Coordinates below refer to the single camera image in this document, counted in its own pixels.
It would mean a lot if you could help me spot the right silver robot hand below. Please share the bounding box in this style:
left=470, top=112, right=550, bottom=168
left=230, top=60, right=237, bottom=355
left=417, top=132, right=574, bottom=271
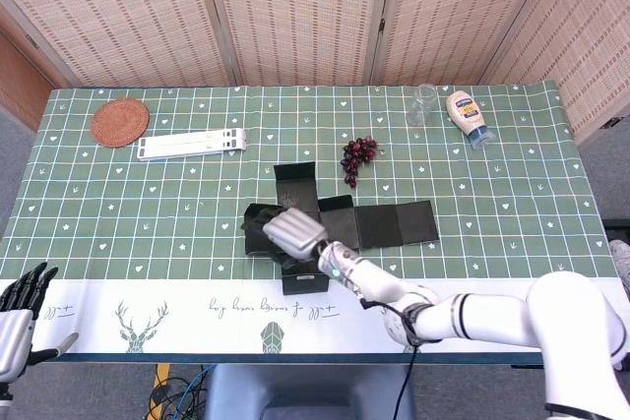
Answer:
left=240, top=207, right=330, bottom=267

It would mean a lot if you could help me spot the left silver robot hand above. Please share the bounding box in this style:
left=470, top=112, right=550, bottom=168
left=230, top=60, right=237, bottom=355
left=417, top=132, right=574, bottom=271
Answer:
left=0, top=262, right=80, bottom=385

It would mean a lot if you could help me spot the black cardboard folding box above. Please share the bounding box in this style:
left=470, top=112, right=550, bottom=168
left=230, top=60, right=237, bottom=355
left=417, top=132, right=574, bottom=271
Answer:
left=243, top=161, right=440, bottom=296

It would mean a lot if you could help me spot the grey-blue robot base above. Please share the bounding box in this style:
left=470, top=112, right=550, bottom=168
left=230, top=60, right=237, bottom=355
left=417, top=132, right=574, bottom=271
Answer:
left=204, top=364, right=417, bottom=420

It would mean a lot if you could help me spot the bunch of dark red grapes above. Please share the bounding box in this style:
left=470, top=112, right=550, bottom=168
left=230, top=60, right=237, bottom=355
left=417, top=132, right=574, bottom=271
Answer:
left=340, top=136, right=385, bottom=189

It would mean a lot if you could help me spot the white folded laptop stand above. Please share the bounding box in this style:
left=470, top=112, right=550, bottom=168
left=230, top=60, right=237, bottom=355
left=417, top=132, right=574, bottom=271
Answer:
left=137, top=128, right=247, bottom=161

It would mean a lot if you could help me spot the green checked deer tablecloth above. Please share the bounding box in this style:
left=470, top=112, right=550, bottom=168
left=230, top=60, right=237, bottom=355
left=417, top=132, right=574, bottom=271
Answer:
left=0, top=80, right=622, bottom=357

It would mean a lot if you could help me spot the clear plastic cup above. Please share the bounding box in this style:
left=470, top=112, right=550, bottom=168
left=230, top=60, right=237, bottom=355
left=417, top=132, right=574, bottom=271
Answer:
left=405, top=85, right=438, bottom=127

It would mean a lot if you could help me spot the round woven rattan coaster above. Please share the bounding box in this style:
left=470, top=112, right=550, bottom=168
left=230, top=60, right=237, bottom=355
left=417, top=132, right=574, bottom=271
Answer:
left=90, top=99, right=151, bottom=149

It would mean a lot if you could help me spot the mayonnaise squeeze bottle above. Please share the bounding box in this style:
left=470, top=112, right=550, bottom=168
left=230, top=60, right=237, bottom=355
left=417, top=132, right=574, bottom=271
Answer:
left=445, top=90, right=496, bottom=150

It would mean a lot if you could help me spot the bamboo folding screen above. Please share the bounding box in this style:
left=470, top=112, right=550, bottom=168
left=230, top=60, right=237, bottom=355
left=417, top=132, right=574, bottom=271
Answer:
left=0, top=0, right=630, bottom=146

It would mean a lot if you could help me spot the brown wooden door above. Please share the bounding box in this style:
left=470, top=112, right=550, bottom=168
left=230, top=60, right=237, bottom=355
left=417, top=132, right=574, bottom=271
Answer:
left=0, top=30, right=58, bottom=131

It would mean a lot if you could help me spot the grey textured object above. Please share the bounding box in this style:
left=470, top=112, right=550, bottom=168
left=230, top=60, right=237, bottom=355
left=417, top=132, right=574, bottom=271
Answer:
left=609, top=238, right=630, bottom=293

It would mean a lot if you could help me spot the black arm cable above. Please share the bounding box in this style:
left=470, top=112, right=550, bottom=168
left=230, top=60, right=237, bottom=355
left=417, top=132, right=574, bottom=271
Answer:
left=360, top=295, right=424, bottom=420

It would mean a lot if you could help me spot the black velcro cable strap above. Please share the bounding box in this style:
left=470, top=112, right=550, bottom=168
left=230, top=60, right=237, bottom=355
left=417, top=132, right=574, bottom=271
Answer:
left=399, top=299, right=427, bottom=345

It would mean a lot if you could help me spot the black floor cable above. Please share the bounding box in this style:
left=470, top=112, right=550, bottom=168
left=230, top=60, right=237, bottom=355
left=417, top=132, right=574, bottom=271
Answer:
left=147, top=375, right=208, bottom=420

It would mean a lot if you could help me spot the blue floor cable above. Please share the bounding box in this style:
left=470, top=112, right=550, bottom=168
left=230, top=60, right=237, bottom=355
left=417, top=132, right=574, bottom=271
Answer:
left=169, top=365, right=218, bottom=420

